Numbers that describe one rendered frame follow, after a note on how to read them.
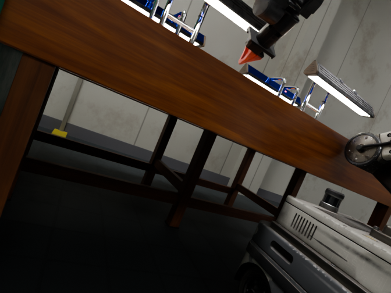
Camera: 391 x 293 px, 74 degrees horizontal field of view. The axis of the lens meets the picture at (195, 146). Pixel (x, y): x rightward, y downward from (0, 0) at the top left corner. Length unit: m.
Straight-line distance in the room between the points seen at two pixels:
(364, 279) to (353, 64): 4.09
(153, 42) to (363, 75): 4.44
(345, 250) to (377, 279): 0.10
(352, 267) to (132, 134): 2.52
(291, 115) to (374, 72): 4.24
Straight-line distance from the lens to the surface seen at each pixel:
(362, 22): 4.84
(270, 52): 0.84
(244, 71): 1.87
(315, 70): 1.45
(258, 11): 0.75
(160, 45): 0.67
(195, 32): 1.25
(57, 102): 2.93
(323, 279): 0.87
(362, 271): 0.87
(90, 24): 0.64
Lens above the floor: 0.57
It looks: 4 degrees down
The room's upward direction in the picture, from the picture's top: 23 degrees clockwise
